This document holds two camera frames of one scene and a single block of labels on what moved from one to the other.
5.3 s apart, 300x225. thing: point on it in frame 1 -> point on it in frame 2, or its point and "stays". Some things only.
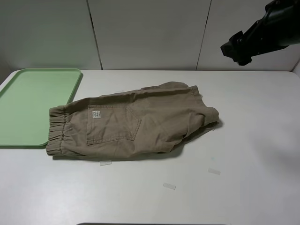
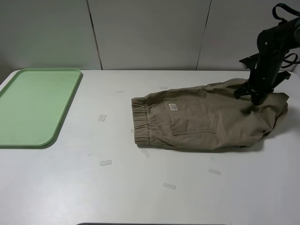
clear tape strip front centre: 168,185 stays
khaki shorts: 156,120 -> 208,117
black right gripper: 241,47 -> 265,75
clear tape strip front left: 105,162 stays
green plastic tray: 25,101 stays
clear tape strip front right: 213,171 stays
